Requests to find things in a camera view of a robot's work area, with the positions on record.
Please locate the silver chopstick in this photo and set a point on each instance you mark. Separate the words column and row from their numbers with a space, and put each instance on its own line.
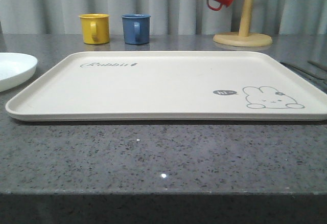
column 316, row 80

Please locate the white round plate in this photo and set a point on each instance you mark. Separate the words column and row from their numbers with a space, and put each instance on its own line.
column 16, row 68

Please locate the silver metal spoon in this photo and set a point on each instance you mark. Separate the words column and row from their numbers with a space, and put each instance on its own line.
column 318, row 65

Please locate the cream rabbit serving tray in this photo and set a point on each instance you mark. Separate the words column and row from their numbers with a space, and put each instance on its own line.
column 168, row 85

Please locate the blue enamel mug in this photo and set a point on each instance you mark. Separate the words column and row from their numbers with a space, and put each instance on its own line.
column 136, row 28

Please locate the yellow enamel mug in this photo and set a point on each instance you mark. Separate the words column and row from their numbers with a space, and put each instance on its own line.
column 95, row 28

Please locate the wooden mug tree stand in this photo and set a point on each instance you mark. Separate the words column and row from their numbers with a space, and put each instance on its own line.
column 243, row 38

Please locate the grey pleated curtain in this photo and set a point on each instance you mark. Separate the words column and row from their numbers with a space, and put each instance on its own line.
column 178, row 17

